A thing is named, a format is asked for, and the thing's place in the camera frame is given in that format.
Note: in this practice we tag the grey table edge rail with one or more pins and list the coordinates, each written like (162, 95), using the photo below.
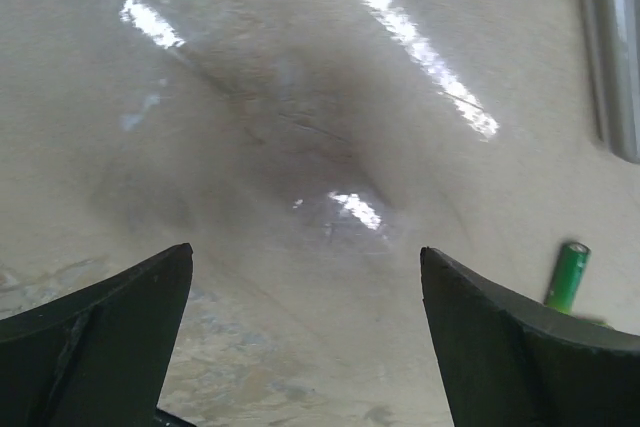
(612, 38)

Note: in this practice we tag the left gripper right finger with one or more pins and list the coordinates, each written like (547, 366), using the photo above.
(507, 360)

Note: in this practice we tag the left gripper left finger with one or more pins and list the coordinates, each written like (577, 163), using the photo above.
(98, 356)

